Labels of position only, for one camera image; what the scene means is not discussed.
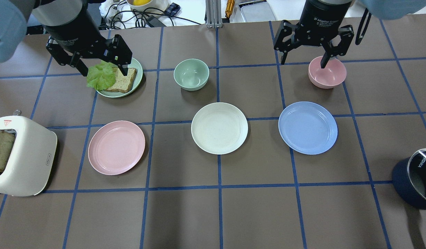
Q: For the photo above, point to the bread slice in toaster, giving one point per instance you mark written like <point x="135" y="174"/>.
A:
<point x="6" y="144"/>

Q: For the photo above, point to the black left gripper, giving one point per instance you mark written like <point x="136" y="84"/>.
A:
<point x="72" y="30"/>

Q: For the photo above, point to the green lettuce leaf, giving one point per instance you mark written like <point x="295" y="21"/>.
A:
<point x="101" y="76"/>

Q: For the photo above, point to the cream white plate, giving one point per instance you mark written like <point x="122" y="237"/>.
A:
<point x="219" y="128"/>

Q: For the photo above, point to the pink bowl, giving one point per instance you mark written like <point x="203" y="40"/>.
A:
<point x="329" y="77"/>

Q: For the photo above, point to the green plate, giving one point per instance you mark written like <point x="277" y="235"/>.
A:
<point x="134" y="64"/>

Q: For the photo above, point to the cream white toaster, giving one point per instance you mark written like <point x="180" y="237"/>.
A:
<point x="30" y="162"/>

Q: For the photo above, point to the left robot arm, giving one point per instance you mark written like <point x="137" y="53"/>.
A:
<point x="14" y="15"/>

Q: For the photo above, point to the pink plate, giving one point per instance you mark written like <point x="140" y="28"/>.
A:
<point x="116" y="147"/>

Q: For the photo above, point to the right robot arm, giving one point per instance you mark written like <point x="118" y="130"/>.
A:
<point x="382" y="9"/>

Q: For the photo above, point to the brown bread slice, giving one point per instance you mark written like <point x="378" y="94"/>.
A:
<point x="122" y="84"/>

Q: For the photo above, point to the white bowl with fruit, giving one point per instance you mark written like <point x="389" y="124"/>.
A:
<point x="141" y="5"/>

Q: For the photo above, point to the glass saucepan lid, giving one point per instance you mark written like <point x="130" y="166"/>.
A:
<point x="417" y="172"/>

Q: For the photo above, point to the blue plate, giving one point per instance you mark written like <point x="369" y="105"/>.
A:
<point x="308" y="128"/>

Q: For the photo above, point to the grey metal tray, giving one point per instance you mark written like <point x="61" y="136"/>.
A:
<point x="256" y="11"/>

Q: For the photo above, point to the aluminium frame post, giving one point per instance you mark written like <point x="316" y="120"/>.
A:
<point x="214" y="14"/>

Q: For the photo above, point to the green bowl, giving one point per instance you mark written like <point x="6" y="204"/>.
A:
<point x="191" y="74"/>

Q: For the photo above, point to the black power adapter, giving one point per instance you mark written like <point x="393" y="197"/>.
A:
<point x="152" y="21"/>

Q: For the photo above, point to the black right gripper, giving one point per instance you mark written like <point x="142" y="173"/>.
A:
<point x="320" y="15"/>

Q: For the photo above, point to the dark blue saucepan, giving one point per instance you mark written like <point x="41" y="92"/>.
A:
<point x="403" y="186"/>

